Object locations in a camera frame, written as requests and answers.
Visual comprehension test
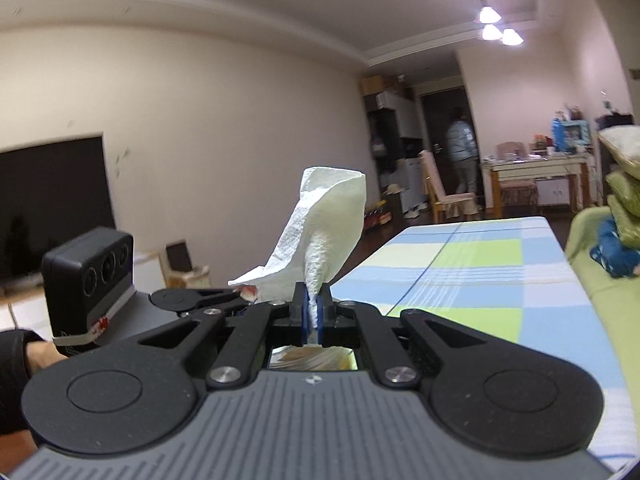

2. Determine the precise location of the ceiling lamp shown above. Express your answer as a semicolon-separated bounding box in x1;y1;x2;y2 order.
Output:
467;0;526;47

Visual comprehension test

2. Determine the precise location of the beige pedal trash bin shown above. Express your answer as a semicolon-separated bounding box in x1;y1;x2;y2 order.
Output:
165;240;211;288

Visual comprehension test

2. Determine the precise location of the cream cushion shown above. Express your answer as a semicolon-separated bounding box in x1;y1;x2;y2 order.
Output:
597;125;640;181

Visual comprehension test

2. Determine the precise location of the cardboard box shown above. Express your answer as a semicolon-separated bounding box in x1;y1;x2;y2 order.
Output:
360;75;396;96

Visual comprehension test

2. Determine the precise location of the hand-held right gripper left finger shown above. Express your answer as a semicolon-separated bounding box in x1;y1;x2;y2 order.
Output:
137;281;310;390

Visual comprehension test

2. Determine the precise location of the blue floral blanket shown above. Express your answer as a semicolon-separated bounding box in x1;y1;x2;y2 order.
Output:
590;217;640;278

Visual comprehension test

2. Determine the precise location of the black white hall cabinet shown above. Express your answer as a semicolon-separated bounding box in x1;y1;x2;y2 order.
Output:
362;91;426;211

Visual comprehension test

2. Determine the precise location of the dark brown door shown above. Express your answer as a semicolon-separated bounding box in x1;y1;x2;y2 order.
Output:
419;85;483;196

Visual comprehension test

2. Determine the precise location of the teal toaster oven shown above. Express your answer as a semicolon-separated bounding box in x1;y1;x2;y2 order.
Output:
562;120;591;151

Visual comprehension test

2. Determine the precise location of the row of drink bottles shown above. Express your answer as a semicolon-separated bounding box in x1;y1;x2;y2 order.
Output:
364;200;393;227

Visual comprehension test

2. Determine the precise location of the blue green checked tablecloth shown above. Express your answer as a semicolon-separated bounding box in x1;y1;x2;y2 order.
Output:
330;216;640;461

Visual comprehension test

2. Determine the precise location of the black appliance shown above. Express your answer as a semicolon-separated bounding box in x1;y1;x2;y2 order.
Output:
595;112;636;131

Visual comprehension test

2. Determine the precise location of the green chevron cushion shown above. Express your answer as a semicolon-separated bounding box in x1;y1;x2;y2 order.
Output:
606;170;640;221
607;195;640;251

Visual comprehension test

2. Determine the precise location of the black television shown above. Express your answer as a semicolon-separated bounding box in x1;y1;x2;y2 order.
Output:
0;133;117;293

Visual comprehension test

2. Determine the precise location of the wooden dining table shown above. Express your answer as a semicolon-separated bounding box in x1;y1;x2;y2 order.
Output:
480;152;596;218

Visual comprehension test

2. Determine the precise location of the green covered sofa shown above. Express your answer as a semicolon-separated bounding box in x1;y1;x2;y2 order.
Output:
565;205;640;321

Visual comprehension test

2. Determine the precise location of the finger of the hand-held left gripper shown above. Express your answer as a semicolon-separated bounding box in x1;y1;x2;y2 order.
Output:
181;286;257;318

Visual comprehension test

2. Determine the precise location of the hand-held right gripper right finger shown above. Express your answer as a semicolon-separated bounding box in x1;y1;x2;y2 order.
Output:
317;282;488;390

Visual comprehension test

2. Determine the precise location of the wooden chair with beige cover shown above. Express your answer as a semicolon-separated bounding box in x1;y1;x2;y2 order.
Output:
419;150;478;223

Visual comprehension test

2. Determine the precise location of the chair with brown cover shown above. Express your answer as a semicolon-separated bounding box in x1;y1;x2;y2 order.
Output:
495;141;538;208

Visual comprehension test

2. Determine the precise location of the white paper towel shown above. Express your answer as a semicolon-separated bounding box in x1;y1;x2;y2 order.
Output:
227;166;367;346

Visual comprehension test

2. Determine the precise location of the person's left forearm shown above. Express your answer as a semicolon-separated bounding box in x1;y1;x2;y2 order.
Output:
0;327;68;436

